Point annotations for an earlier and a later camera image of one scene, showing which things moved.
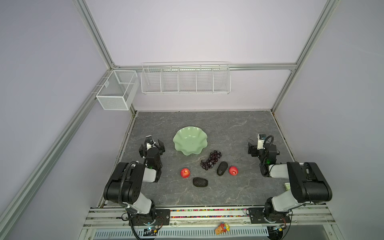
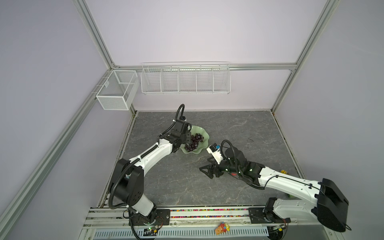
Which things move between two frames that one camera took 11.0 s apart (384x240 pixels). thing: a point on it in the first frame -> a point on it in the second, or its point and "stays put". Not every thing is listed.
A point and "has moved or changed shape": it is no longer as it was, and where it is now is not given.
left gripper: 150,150 -> 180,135
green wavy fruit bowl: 190,140 stays put
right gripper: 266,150 -> 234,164
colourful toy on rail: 223,227 stays put
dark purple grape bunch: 213,158 has moved or changed shape
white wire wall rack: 183,78 stays put
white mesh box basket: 120,91 stays put
